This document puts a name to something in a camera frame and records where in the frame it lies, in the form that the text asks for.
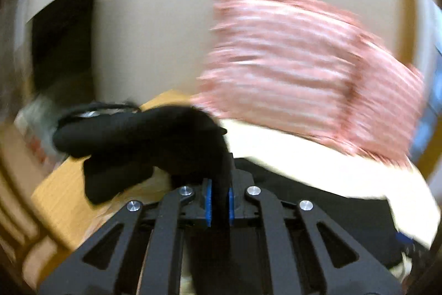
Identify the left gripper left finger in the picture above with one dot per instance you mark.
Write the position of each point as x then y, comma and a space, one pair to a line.
139, 250

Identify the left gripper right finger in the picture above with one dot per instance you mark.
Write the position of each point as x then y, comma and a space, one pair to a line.
294, 248

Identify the black pants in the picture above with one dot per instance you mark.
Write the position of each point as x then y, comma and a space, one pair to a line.
122, 150

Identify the cream patterned mattress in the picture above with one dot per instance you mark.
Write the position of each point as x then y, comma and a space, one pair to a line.
328, 170

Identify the pink polka dot pillow right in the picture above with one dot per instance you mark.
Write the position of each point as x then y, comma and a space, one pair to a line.
385, 103

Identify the pink polka dot pillow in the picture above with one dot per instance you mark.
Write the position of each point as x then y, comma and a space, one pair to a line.
283, 64
385, 103

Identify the pink polka dot pillow left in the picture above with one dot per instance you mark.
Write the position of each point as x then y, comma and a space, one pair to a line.
283, 64

